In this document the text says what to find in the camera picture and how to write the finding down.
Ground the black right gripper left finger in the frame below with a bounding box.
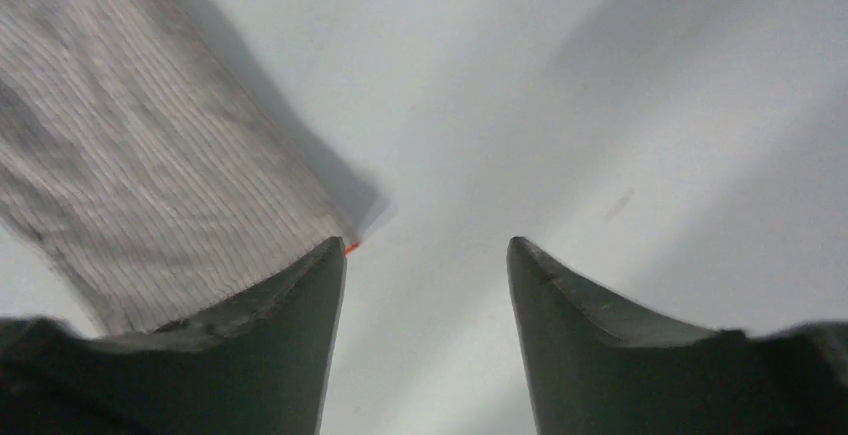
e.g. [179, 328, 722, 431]
[1, 237, 346, 434]

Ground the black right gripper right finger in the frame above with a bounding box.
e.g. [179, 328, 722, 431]
[507, 237, 847, 434]

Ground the grey striped underwear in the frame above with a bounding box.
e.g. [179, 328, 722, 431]
[1, 0, 355, 334]

